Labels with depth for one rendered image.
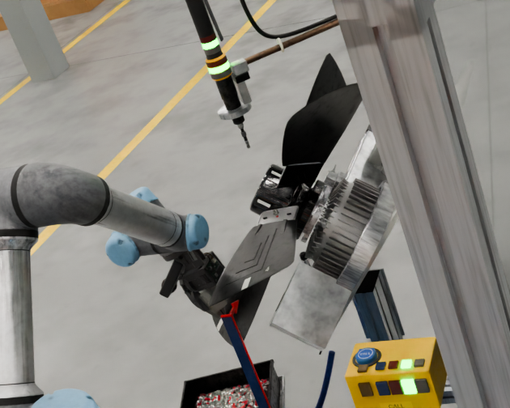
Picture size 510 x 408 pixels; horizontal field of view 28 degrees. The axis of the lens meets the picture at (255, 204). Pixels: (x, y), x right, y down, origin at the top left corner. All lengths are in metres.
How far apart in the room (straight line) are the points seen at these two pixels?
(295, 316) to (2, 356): 0.69
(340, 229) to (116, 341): 2.37
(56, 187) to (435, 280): 1.26
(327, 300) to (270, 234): 0.21
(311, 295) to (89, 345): 2.38
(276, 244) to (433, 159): 1.55
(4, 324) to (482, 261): 1.34
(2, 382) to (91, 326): 2.80
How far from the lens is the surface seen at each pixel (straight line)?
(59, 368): 4.45
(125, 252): 2.15
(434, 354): 1.88
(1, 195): 1.83
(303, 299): 2.23
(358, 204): 2.20
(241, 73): 2.08
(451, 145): 0.55
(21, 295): 1.85
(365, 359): 1.88
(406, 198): 0.57
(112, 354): 4.36
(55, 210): 1.80
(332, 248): 2.21
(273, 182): 2.24
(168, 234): 2.03
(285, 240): 2.09
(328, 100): 2.06
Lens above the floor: 2.18
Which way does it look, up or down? 25 degrees down
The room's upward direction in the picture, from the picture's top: 21 degrees counter-clockwise
